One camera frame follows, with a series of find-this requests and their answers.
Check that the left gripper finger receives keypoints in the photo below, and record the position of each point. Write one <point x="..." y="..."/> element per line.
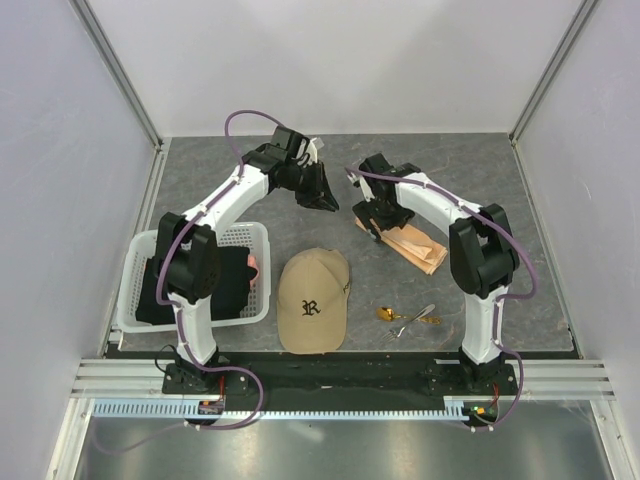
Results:
<point x="330" y="187"/>
<point x="322" y="202"/>

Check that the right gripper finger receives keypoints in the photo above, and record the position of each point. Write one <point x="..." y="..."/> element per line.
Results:
<point x="396" y="219"/>
<point x="363" y="215"/>

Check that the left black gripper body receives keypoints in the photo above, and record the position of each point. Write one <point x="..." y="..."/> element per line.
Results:
<point x="304" y="181"/>

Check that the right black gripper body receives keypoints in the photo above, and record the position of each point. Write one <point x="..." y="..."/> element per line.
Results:
<point x="386" y="206"/>

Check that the peach satin napkin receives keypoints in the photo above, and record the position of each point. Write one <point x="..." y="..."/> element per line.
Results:
<point x="415" y="246"/>

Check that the gold spoon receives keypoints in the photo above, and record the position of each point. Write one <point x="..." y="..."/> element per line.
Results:
<point x="387" y="314"/>

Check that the silver fork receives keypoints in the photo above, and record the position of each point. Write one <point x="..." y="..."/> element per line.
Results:
<point x="397" y="331"/>

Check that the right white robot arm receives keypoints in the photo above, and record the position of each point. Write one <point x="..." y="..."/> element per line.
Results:
<point x="482" y="260"/>

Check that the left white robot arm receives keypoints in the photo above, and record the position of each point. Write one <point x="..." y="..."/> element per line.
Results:
<point x="187" y="256"/>

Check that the tan baseball cap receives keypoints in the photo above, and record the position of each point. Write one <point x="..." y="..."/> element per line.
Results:
<point x="312" y="302"/>

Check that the pink item in basket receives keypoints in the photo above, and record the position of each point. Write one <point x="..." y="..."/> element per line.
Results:
<point x="254" y="268"/>

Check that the black folded cloth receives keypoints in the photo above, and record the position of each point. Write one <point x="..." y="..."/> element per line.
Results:
<point x="227" y="301"/>

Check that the white plastic basket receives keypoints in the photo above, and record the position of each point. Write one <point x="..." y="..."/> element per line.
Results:
<point x="252" y="235"/>

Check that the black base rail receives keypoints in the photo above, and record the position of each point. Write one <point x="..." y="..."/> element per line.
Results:
<point x="427" y="374"/>

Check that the white cable duct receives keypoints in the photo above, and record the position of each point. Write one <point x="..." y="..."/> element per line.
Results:
<point x="193" y="409"/>

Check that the left aluminium frame post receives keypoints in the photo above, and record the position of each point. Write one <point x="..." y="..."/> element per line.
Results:
<point x="103" y="45"/>

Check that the aluminium frame post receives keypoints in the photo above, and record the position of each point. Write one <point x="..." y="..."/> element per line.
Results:
<point x="568" y="40"/>
<point x="103" y="45"/>

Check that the right aluminium frame post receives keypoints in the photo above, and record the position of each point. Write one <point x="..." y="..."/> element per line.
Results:
<point x="568" y="40"/>

